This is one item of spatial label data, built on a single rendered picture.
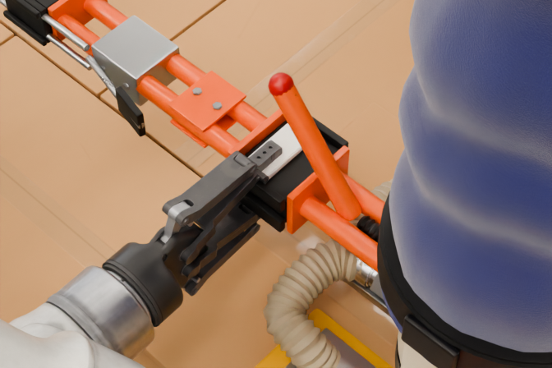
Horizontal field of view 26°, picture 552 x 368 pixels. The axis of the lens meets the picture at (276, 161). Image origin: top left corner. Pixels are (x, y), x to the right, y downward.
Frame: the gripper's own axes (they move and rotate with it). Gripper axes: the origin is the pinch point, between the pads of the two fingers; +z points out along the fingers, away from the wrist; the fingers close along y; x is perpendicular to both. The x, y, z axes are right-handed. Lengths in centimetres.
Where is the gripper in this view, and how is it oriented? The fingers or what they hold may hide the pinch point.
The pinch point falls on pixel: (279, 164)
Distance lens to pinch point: 116.1
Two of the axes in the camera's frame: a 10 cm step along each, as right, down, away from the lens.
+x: 7.3, 5.4, -4.1
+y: 0.1, 6.0, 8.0
